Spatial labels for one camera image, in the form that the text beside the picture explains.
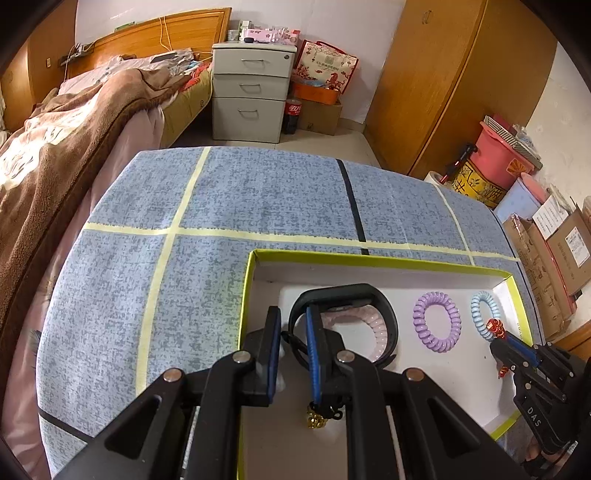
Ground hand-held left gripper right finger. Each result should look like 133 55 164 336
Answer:
304 305 527 480

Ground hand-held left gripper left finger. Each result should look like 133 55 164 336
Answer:
55 305 283 480

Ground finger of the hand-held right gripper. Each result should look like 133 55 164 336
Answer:
490 340 528 371
506 333 540 358

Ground red knotted bracelet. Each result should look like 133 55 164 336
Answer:
486 317 510 380

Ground blue spiral hair tie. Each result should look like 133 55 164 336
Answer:
470 291 502 343

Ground green cardboard box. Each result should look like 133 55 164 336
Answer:
236 249 532 480

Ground gold black hair ornament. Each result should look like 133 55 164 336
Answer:
281 329 345 431

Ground pink spiral hair tie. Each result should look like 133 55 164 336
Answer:
318 310 393 363

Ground black wristband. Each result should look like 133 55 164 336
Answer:
288 283 400 367

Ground purple spiral hair tie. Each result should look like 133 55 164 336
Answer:
413 292 462 354

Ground wooden door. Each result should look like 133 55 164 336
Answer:
553 322 591 361

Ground flat cardboard box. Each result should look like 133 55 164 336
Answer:
501 214 579 343

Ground labelled cardboard box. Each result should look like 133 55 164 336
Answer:
545 198 591 297

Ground blue patterned tablecloth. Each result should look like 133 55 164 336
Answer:
36 147 546 480

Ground white labelled box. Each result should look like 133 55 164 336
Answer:
531 194 576 241

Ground pale blue box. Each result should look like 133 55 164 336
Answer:
501 177 551 223

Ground yellow patterned box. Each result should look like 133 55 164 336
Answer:
451 159 514 209

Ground pink plastic bucket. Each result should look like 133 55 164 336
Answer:
470 121 536 191

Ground striped flat box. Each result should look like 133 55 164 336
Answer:
481 114 544 172

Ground cola bottle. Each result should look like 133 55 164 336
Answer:
282 96 304 136

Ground small cardboard box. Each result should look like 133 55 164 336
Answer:
297 99 344 136

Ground olive quilt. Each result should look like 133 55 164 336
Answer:
161 64 214 149

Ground grey nightstand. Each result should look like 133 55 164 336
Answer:
211 41 297 144

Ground orange box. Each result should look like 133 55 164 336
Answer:
289 80 343 105

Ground large wooden wardrobe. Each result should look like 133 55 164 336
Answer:
364 0 559 182

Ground red gift bag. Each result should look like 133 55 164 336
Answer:
294 40 359 96

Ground pink toiletries on nightstand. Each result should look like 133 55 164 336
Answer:
225 20 302 45

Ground wooden bed headboard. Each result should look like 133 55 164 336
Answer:
65 7 232 79

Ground narrow wooden wardrobe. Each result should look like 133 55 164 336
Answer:
0 0 80 132

